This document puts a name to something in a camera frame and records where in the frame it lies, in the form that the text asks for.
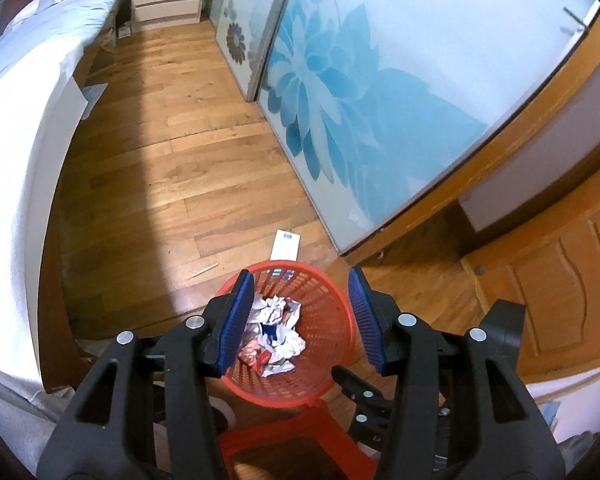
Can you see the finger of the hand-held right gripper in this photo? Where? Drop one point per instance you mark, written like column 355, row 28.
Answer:
column 355, row 385
column 367, row 427

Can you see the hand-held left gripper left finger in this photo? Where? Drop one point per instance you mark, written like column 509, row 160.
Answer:
column 235, row 330

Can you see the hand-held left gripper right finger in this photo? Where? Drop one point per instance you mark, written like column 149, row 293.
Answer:
column 367, row 330

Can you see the grey white paper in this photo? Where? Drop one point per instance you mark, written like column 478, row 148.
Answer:
column 256, row 310

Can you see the red white snack packet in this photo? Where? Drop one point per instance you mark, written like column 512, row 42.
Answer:
column 254, row 352

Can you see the red plastic basket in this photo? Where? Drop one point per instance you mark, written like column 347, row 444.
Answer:
column 325, row 320

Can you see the paper ball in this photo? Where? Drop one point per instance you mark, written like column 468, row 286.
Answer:
column 280, row 310

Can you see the white paper scrap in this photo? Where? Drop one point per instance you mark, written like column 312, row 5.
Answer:
column 292, row 345

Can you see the wooden door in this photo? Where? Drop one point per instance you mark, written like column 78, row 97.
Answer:
column 555, row 285

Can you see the thin wooden stick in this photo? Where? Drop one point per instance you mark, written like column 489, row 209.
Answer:
column 203, row 271

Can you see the red plastic stool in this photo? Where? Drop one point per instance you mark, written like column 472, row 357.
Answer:
column 290, row 425

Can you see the white card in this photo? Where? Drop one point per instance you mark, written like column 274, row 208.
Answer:
column 286, row 245

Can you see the glass door with blue flower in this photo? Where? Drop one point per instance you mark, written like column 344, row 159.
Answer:
column 380, row 85

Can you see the person's grey clothing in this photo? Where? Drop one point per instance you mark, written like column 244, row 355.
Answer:
column 10, row 435

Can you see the white bed sheet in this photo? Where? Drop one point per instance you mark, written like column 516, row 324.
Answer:
column 15, row 185

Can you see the grey paper sheet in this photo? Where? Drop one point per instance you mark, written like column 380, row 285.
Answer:
column 94, row 97

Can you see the glass door with dark flower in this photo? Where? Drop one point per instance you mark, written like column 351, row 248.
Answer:
column 240, row 25

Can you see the blue bed sheet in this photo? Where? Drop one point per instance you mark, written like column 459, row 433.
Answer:
column 45, row 20

